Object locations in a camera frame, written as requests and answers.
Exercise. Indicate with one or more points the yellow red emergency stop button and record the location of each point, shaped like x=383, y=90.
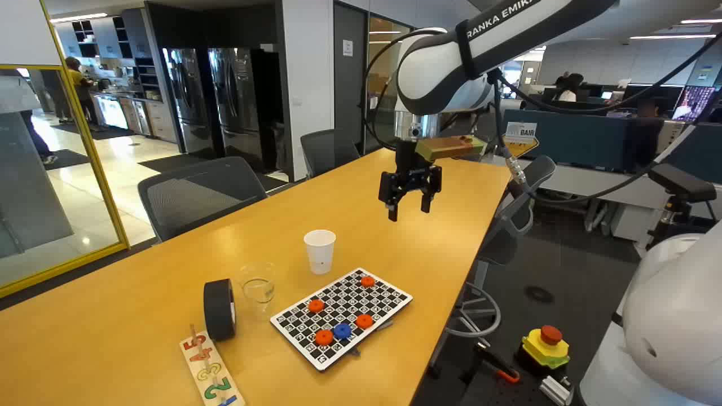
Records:
x=548, y=347

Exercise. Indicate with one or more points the round floor outlet cover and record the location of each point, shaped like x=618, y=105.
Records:
x=538, y=294

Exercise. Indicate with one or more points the blue disc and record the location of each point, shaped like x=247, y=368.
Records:
x=345, y=330

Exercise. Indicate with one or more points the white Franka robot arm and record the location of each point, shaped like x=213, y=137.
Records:
x=433, y=75

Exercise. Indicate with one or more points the person in yellow shirt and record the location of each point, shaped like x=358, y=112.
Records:
x=80, y=87

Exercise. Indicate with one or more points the black office chair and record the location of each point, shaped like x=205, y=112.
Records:
x=520, y=205

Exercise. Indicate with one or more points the blue office desk divider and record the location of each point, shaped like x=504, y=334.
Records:
x=587, y=137

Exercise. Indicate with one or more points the white paper door sign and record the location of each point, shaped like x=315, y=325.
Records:
x=348, y=48

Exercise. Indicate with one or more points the black camera stand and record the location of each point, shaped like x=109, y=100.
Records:
x=681, y=183

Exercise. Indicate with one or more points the black tape roll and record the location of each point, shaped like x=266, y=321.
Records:
x=218, y=307

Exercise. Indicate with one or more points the clear glass cup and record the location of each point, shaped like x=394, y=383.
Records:
x=260, y=289

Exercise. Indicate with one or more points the wooden number puzzle strip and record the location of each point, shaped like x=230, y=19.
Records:
x=212, y=373

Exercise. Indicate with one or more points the person with black hair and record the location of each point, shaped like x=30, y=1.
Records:
x=569, y=81

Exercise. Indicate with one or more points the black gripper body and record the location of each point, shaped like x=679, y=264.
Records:
x=416, y=158

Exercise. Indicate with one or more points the orange disc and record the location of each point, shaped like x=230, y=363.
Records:
x=365, y=321
x=324, y=337
x=370, y=282
x=318, y=304

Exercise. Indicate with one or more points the dark floor mat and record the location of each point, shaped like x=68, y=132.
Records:
x=173, y=160
x=66, y=158

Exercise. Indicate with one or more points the yellow framed glass partition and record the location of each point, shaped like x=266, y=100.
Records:
x=46, y=216

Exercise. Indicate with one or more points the black orange clamp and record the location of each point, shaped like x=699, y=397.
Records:
x=502, y=373

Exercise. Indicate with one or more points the white office desk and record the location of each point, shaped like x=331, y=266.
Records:
x=594, y=183

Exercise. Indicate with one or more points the person in blue-gray shirt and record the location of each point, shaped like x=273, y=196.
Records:
x=19, y=92

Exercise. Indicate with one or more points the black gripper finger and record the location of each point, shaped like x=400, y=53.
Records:
x=392, y=193
x=433, y=187

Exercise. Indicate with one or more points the gray mesh office chair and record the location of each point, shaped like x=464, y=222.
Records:
x=328, y=150
x=199, y=193

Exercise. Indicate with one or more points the white kitchen counter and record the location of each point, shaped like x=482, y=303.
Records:
x=154, y=119

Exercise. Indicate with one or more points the silver metal bracket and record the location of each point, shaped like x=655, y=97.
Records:
x=557, y=388

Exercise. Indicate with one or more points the black glass door refrigerators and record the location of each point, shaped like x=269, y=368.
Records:
x=226, y=97

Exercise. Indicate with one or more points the white paper cup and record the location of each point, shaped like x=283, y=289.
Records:
x=321, y=250

